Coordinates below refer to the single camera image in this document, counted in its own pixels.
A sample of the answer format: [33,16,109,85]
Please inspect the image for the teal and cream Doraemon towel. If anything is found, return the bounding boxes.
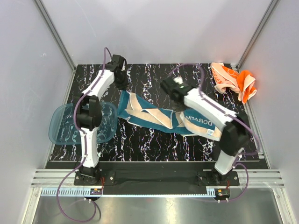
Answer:
[117,91,222,141]

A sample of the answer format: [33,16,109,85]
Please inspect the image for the orange and cream Doraemon towel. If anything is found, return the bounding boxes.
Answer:
[211,63,257,104]

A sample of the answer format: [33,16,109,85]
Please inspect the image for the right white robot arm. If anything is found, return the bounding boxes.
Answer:
[160,77,250,178]

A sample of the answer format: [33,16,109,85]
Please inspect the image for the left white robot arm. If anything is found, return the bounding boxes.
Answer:
[73,55,128,182]

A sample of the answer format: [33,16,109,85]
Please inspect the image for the translucent blue plastic tray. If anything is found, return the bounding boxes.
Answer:
[49,102,118,145]

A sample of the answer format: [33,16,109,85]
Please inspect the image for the right small circuit board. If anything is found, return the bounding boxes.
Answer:
[216,189,230,197]

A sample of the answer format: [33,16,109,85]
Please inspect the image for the small circuit board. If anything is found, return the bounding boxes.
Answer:
[90,188,103,195]
[216,189,230,197]

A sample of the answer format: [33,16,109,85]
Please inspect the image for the left small circuit board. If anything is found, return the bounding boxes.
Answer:
[90,188,103,195]

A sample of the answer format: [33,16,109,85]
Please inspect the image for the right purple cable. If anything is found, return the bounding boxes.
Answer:
[168,63,260,203]

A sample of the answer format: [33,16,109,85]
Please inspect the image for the aluminium frame rail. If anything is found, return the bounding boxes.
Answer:
[31,169,285,188]

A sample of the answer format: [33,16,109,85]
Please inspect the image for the slotted white cable duct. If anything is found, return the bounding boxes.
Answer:
[41,187,215,198]

